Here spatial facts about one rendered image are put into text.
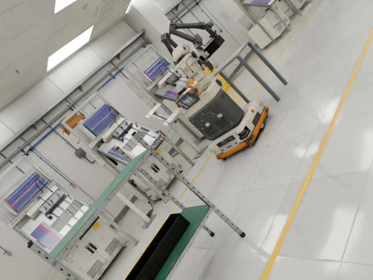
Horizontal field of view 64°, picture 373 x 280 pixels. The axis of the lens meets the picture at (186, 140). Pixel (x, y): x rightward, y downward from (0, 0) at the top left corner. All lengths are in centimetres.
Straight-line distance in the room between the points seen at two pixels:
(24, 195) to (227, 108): 285
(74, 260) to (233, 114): 273
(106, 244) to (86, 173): 207
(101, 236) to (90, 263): 36
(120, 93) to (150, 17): 191
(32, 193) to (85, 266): 119
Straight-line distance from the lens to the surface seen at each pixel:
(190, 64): 359
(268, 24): 778
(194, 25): 385
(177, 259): 204
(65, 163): 610
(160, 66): 557
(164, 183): 473
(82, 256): 437
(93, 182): 611
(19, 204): 446
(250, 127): 339
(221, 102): 331
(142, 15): 737
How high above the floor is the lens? 116
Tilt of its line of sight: 10 degrees down
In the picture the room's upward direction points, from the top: 46 degrees counter-clockwise
